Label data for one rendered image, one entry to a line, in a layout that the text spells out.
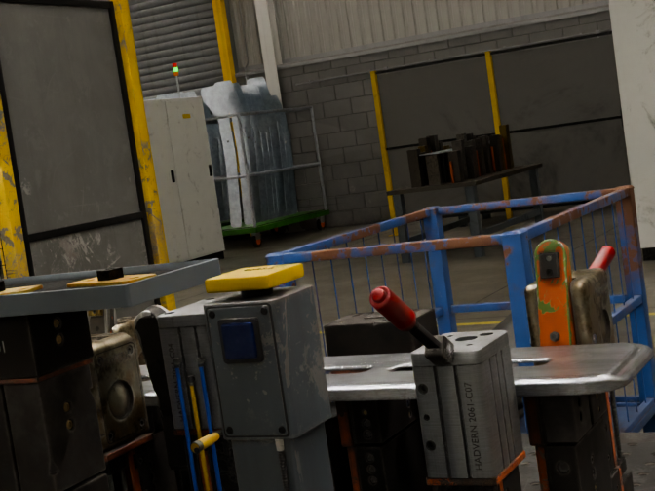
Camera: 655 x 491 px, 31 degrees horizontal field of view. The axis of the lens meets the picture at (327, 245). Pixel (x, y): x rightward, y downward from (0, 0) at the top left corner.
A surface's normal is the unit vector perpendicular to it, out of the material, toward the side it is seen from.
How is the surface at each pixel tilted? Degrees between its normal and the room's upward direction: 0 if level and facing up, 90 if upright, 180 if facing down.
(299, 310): 90
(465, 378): 90
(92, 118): 91
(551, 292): 78
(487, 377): 90
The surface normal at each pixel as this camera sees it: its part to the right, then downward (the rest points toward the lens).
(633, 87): -0.51, 0.15
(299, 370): 0.88, -0.08
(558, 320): -0.47, -0.07
